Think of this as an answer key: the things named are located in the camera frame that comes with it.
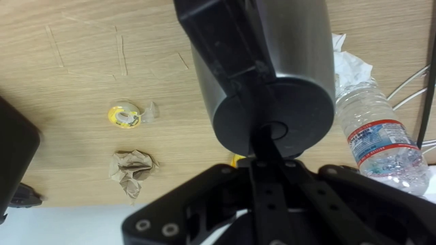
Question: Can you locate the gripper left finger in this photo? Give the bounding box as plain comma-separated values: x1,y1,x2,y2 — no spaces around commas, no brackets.
122,129,294,245

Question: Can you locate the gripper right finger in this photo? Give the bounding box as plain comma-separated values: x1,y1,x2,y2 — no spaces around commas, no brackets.
268,134,436,245

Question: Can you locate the black kettle lid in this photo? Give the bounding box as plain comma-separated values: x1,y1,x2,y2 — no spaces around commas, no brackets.
211,78,337,159

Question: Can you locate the clear plastic water bottle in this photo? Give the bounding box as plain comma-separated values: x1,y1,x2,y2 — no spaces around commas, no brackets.
335,78,430,197

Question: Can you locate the crumpled brown paper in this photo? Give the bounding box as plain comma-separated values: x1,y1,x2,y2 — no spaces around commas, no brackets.
109,150,159,206

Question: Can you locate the yellow tape roll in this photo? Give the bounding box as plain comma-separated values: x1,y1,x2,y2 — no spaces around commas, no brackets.
107,101,159,129

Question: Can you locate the crumpled white tissue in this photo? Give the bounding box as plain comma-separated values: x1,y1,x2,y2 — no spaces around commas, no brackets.
332,33,374,89

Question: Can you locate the black office chair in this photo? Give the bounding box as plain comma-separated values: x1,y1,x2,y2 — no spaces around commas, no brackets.
0,95,44,226

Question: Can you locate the white cable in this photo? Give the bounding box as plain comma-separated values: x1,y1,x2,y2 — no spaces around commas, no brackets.
387,64,431,101
421,139,436,154
392,87,428,111

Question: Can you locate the black cable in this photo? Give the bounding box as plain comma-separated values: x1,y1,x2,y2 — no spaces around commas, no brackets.
417,14,436,149

